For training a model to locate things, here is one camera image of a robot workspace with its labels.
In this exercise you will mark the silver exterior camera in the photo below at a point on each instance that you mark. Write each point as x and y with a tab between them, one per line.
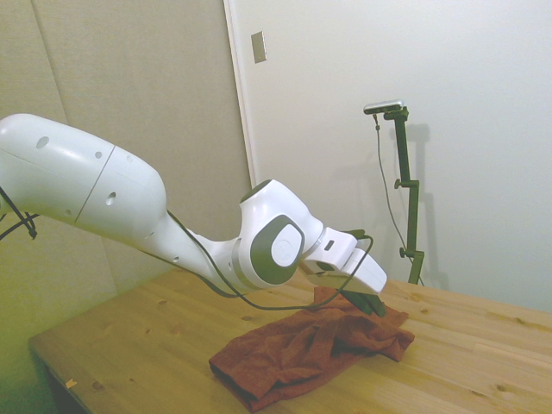
384	106

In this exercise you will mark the rust orange shorts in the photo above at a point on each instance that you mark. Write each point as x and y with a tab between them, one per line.
302	345

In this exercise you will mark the dark green camera stand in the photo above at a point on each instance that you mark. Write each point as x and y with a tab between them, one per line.
412	207

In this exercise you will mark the white door frame strip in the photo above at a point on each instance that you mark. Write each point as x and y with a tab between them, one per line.
246	129

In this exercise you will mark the grey wall switch plate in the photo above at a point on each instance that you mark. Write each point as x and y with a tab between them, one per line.
259	47

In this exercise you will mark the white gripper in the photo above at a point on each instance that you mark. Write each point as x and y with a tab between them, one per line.
366	276

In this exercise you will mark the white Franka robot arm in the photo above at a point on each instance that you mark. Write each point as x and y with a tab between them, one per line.
64	172

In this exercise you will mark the small orange tape scrap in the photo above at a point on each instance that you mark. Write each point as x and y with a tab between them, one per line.
71	383

